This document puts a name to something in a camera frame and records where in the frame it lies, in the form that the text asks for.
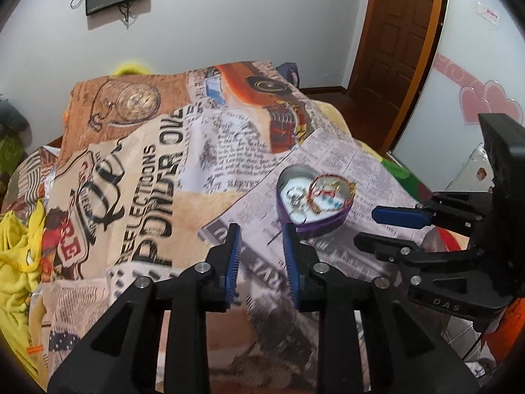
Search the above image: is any red string blue bead bracelet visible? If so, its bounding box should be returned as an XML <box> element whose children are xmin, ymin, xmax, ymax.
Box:
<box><xmin>315</xmin><ymin>187</ymin><xmax>344</xmax><ymax>210</ymax></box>

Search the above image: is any red gold braided bracelet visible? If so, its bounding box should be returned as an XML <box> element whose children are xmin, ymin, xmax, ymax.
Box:
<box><xmin>306</xmin><ymin>173</ymin><xmax>355</xmax><ymax>216</ymax></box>

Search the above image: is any silver keyring charm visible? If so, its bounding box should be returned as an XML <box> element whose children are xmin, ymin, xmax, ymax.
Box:
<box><xmin>286</xmin><ymin>187</ymin><xmax>307</xmax><ymax>225</ymax></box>

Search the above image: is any purple heart-shaped tin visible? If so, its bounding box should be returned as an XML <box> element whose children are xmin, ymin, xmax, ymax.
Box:
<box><xmin>276</xmin><ymin>164</ymin><xmax>357</xmax><ymax>238</ymax></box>

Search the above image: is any white heart wardrobe door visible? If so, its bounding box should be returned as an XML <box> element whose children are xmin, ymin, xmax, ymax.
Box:
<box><xmin>393</xmin><ymin>0</ymin><xmax>524</xmax><ymax>190</ymax></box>

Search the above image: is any yellow cloth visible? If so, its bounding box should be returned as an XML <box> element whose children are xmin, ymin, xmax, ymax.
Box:
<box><xmin>1</xmin><ymin>200</ymin><xmax>46</xmax><ymax>378</ymax></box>

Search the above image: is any brown wooden door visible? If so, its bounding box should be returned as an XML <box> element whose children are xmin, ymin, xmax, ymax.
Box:
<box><xmin>347</xmin><ymin>0</ymin><xmax>444</xmax><ymax>154</ymax></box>

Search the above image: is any newspaper print blanket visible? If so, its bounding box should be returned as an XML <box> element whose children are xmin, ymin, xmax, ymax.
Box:
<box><xmin>1</xmin><ymin>61</ymin><xmax>430</xmax><ymax>391</ymax></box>

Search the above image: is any dark blue bag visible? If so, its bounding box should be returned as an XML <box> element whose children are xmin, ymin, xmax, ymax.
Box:
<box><xmin>277</xmin><ymin>62</ymin><xmax>300</xmax><ymax>88</ymax></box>

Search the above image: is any green patterned bag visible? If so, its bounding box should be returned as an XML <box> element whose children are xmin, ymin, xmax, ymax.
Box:
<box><xmin>0</xmin><ymin>133</ymin><xmax>24</xmax><ymax>177</ymax></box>

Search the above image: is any yellow chair back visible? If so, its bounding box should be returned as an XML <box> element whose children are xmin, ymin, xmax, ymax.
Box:
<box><xmin>112</xmin><ymin>61</ymin><xmax>152</xmax><ymax>77</ymax></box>

